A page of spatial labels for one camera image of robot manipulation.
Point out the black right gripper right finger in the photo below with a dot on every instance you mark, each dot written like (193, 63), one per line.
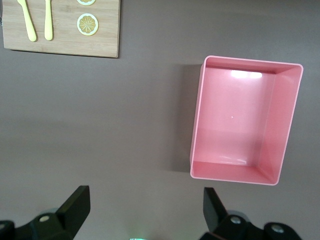
(215, 215)

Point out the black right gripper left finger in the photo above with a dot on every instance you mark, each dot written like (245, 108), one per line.
(70, 212)

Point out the pink plastic bin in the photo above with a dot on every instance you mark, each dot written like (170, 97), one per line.
(232, 120)

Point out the wooden cutting board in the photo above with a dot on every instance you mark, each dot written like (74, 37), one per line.
(65, 42)

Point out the yellow plastic fork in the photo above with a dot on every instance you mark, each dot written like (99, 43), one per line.
(48, 27)

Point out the yellow plastic knife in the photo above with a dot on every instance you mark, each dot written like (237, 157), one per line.
(30, 30)

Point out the toy lemon slice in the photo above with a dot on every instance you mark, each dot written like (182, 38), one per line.
(87, 24)
(86, 2)

